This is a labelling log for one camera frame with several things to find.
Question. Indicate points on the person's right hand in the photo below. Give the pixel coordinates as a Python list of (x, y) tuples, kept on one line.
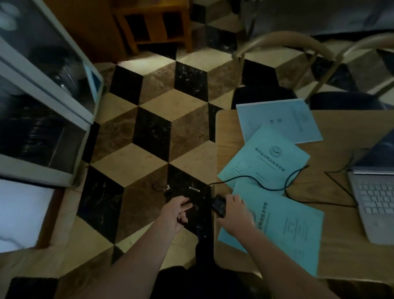
[(238, 217)]

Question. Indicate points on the person's left hand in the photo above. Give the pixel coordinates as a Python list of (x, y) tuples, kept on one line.
[(172, 214)]

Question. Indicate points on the person's left thumb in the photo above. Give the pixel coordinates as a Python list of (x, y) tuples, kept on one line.
[(183, 220)]

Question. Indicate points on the person's right thumb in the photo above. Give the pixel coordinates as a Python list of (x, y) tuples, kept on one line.
[(233, 198)]

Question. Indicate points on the black power adapter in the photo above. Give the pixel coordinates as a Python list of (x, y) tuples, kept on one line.
[(218, 205)]

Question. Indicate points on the person's right forearm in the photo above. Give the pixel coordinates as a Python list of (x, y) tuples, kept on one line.
[(277, 265)]

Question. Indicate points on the person's left forearm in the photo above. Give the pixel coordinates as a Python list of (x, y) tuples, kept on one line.
[(135, 265)]

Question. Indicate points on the teal booklet with round emblem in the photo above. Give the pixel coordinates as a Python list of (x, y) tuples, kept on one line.
[(264, 157)]

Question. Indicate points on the person's black trousers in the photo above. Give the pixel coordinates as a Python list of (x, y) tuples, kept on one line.
[(200, 283)]

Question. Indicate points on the pale blue booklet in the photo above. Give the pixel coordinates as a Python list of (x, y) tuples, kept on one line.
[(277, 120)]

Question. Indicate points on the wooden chair with black seat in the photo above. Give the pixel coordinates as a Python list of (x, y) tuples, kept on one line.
[(261, 95), (344, 101)]

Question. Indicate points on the silver laptop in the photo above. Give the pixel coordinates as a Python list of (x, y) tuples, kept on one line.
[(374, 203)]

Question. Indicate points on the white panel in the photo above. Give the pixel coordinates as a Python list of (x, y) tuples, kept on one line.
[(21, 212)]

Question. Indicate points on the stack of dark dishes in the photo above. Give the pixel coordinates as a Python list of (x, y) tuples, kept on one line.
[(60, 69), (30, 132)]

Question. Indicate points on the white glass-door cabinet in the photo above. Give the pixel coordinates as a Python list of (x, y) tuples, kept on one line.
[(46, 101)]

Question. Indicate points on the small wooden stool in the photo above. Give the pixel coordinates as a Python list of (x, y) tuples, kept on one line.
[(154, 18)]

